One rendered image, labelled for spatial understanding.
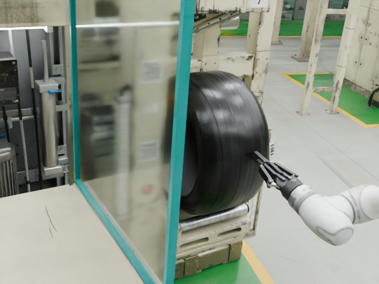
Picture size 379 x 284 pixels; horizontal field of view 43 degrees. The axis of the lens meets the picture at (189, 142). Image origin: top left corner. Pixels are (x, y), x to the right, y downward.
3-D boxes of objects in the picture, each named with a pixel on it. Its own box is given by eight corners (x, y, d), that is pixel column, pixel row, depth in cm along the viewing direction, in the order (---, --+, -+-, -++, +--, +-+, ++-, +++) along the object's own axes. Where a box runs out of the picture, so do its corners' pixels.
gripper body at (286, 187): (311, 182, 152) (292, 166, 159) (290, 187, 148) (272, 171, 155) (304, 200, 156) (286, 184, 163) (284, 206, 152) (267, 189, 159)
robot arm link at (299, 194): (302, 196, 144) (290, 185, 148) (294, 219, 148) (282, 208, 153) (324, 190, 148) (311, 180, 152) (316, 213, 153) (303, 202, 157)
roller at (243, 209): (176, 226, 179) (170, 220, 183) (175, 236, 181) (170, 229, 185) (250, 206, 196) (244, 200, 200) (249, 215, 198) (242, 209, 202)
